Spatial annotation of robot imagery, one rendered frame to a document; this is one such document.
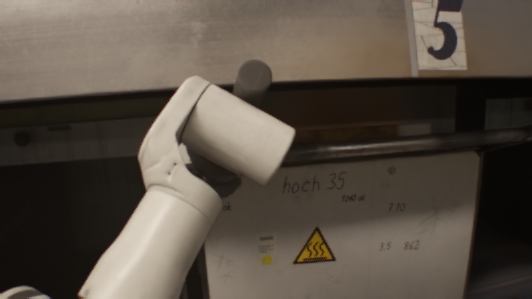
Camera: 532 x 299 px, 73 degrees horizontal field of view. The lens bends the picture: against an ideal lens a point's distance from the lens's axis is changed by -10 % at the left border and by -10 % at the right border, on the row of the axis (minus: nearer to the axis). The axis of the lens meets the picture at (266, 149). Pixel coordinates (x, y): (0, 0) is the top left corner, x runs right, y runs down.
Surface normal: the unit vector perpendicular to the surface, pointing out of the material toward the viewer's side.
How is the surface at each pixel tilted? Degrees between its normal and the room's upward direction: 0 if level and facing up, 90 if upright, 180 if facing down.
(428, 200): 90
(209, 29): 80
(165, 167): 52
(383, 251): 90
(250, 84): 69
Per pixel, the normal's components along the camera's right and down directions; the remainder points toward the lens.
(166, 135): 0.30, -0.45
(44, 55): 0.17, 0.03
